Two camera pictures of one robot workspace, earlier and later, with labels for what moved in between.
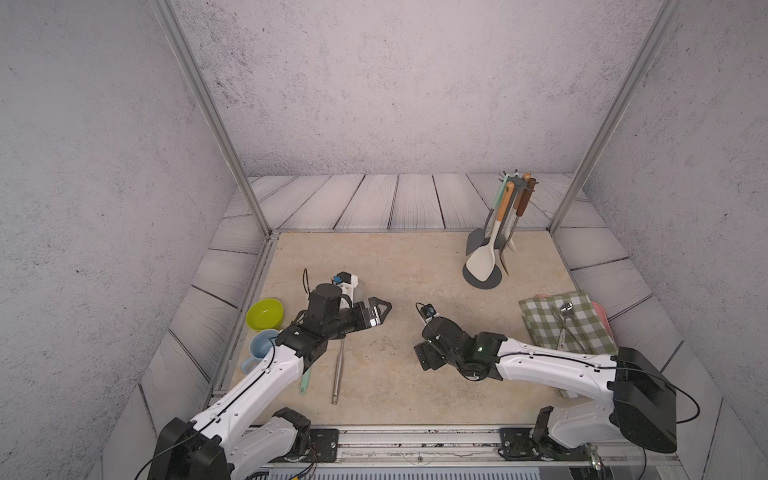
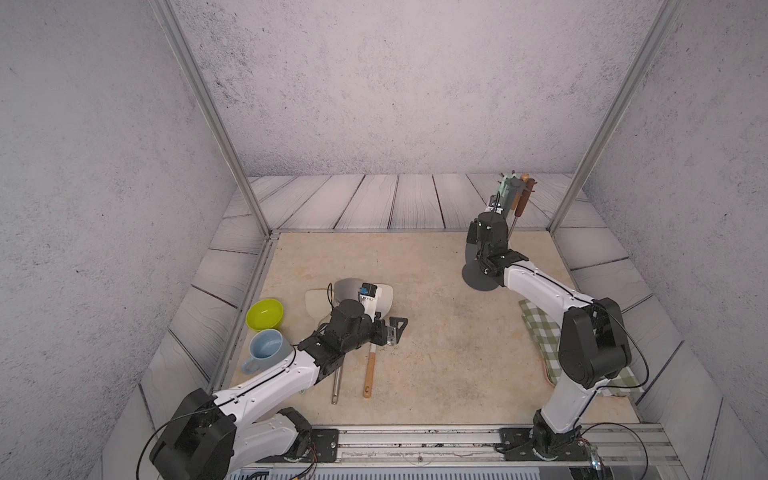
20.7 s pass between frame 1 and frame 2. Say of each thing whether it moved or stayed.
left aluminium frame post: stayed
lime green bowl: stayed
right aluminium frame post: stayed
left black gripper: moved
